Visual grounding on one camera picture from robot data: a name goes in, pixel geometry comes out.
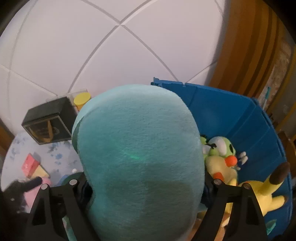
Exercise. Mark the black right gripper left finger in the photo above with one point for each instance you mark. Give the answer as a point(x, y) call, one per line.
point(52, 204)

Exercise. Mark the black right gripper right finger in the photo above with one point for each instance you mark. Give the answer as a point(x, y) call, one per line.
point(246, 220)

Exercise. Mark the teal neck pillow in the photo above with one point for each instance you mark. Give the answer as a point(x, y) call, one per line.
point(140, 149)

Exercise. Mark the yellow pikachu plush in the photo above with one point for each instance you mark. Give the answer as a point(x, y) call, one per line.
point(264, 190)

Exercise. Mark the pink tissue pack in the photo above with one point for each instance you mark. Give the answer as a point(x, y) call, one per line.
point(29, 166)

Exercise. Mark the black square box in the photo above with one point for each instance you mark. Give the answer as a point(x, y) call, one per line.
point(50, 122)

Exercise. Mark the pink snack canister yellow lid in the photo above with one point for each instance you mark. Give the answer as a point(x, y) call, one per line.
point(81, 99)

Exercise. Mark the blue plastic storage crate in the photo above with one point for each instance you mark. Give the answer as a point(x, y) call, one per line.
point(236, 117)

